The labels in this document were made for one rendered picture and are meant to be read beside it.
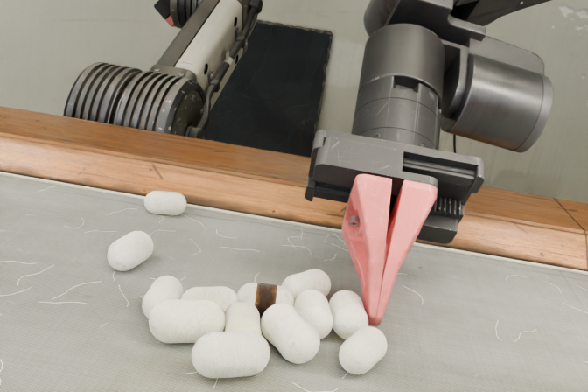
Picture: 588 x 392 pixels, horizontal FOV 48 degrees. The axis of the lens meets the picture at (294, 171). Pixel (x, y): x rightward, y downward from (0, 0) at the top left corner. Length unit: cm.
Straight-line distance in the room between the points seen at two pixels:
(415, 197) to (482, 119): 11
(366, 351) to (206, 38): 57
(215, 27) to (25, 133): 35
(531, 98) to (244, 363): 26
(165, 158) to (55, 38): 203
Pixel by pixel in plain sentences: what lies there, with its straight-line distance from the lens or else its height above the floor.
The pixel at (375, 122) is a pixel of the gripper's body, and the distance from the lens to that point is 41.
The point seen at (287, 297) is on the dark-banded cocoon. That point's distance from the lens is 37.
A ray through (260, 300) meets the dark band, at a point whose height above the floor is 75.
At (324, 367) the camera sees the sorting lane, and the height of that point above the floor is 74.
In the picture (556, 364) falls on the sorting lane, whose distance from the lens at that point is 41.
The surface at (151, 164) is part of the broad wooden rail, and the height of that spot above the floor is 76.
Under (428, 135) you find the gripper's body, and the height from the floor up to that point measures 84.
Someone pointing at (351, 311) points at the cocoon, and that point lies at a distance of 36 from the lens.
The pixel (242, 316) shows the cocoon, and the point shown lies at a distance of 34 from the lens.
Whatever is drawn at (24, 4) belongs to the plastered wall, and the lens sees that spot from 260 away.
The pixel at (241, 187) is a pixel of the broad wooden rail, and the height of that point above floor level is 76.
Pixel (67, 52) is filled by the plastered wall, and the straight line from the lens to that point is 255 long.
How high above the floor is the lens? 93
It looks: 17 degrees down
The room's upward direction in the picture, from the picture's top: 9 degrees clockwise
